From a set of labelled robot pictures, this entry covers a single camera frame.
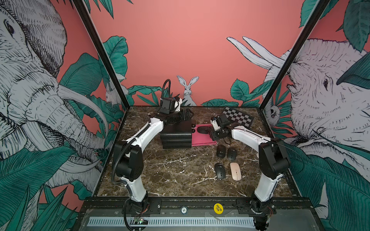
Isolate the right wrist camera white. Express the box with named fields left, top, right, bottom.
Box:
left=211, top=117, right=220, bottom=131

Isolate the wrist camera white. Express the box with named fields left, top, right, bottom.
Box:
left=211, top=117, right=220, bottom=131
left=174, top=96, right=183, bottom=112

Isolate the black drawer cabinet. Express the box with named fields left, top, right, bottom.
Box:
left=160, top=120, right=193, bottom=149

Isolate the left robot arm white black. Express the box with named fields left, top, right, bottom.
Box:
left=111, top=108, right=194, bottom=203

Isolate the white vent strip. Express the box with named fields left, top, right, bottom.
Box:
left=87, top=217, right=255, bottom=228

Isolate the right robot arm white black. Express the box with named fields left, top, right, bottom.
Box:
left=210, top=114, right=291, bottom=203

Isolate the pink drawer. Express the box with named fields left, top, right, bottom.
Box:
left=192, top=124, right=217, bottom=147

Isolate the black frame post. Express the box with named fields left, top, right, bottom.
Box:
left=259, top=0, right=330, bottom=111
left=72, top=0, right=130, bottom=110

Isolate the pink computer mouse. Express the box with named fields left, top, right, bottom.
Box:
left=230, top=162, right=242, bottom=181

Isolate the yellow round sticker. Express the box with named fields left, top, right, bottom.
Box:
left=214, top=203, right=224, bottom=215

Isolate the black white checkerboard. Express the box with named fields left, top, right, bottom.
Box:
left=223, top=106, right=254, bottom=129

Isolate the right black frame post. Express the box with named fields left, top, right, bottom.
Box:
left=259, top=0, right=330, bottom=111

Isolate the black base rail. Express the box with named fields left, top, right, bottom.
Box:
left=80, top=197, right=315, bottom=216

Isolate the black computer mouse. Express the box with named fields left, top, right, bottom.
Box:
left=214, top=163, right=226, bottom=180

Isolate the left black frame post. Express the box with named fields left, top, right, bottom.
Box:
left=72, top=0, right=130, bottom=110

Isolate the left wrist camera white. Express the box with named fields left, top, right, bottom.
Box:
left=174, top=96, right=183, bottom=112

